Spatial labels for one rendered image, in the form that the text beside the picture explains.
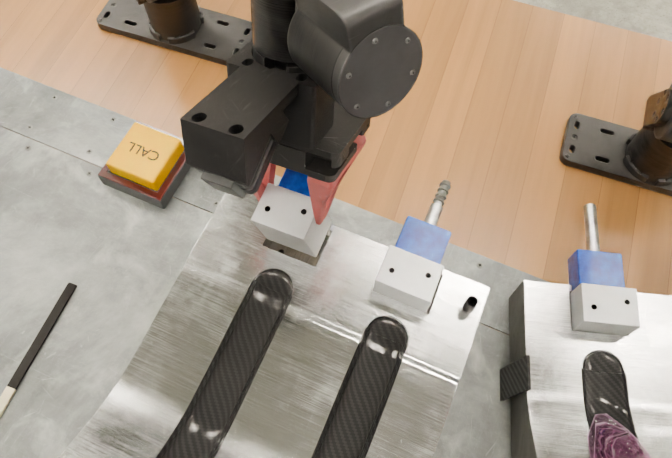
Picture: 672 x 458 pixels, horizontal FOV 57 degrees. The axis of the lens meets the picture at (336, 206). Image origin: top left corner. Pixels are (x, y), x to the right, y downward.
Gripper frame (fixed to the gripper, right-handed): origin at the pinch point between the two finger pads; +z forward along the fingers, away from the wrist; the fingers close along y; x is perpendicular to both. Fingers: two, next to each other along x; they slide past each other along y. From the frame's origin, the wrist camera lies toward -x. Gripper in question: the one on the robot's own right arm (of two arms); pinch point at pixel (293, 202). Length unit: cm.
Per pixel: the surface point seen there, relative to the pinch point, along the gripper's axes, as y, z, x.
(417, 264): 11.0, 3.8, 1.7
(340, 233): 3.2, 5.2, 3.4
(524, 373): 22.4, 11.7, 1.0
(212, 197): -13.9, 11.2, 7.7
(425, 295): 12.6, 4.8, -0.4
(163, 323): -7.4, 9.2, -9.9
